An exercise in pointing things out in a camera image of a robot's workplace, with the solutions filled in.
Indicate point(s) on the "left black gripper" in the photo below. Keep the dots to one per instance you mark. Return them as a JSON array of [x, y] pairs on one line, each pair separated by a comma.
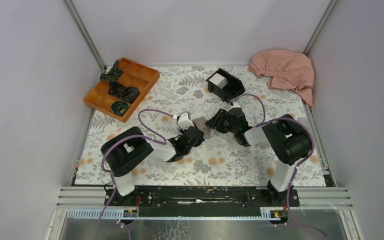
[[199, 142]]

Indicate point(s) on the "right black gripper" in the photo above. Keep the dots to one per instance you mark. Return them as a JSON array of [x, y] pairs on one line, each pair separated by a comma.
[[216, 122]]

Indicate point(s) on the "grey leather card holder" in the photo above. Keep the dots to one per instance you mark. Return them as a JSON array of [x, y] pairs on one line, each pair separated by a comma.
[[200, 123]]

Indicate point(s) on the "black card tray box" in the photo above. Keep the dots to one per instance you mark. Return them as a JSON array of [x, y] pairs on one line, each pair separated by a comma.
[[234, 89]]

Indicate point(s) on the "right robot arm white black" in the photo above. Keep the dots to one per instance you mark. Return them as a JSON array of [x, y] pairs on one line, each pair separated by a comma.
[[290, 140]]

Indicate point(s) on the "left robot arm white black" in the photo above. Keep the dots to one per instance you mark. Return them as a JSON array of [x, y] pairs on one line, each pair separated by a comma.
[[127, 150]]

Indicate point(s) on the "white card stack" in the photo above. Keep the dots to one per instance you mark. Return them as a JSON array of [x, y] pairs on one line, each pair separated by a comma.
[[219, 80]]

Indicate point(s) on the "floral patterned table mat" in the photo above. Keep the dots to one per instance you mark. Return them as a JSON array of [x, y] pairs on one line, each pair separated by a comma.
[[218, 161]]

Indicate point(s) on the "dark rolled tie middle right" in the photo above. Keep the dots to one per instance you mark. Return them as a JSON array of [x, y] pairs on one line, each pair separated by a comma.
[[129, 94]]

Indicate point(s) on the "dark rolled tie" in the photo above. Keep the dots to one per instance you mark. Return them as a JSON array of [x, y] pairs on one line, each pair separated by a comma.
[[129, 94], [113, 74], [115, 89], [120, 107]]

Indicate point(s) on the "dark rolled tie bottom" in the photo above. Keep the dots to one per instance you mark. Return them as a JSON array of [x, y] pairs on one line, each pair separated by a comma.
[[120, 107]]

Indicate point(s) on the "orange wooden compartment tray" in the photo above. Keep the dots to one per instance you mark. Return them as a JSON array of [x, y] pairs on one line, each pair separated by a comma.
[[135, 75]]

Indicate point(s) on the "pink crumpled cloth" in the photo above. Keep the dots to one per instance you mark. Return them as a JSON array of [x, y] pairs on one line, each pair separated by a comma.
[[288, 71]]

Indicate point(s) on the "dark rolled tie middle left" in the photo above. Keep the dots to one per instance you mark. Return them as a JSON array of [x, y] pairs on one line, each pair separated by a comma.
[[115, 89]]

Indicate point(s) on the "dark rolled tie top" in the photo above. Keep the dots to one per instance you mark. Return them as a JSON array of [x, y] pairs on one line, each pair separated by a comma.
[[113, 74]]

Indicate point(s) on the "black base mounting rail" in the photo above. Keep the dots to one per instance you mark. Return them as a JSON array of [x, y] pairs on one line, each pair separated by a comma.
[[203, 202]]

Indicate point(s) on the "aluminium frame rail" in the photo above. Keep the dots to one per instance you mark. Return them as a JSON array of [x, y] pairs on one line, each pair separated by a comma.
[[310, 198]]

